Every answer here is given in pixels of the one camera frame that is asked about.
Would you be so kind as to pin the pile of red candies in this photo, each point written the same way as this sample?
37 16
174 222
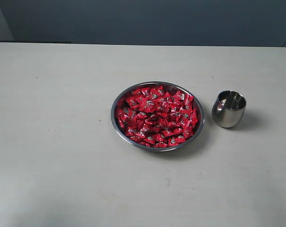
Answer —
157 116

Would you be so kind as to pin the stainless steel cup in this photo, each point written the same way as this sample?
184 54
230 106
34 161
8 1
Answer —
228 108

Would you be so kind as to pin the round steel plate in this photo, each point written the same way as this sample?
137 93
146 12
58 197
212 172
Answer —
117 132

